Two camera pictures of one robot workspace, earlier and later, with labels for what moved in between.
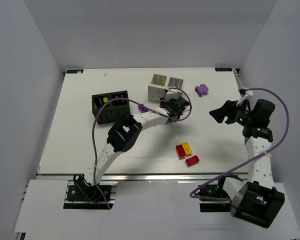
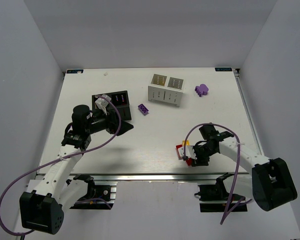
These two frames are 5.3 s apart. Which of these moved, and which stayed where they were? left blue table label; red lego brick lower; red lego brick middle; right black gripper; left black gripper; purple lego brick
Moved: left black gripper; right black gripper
Stayed: purple lego brick; red lego brick middle; left blue table label; red lego brick lower
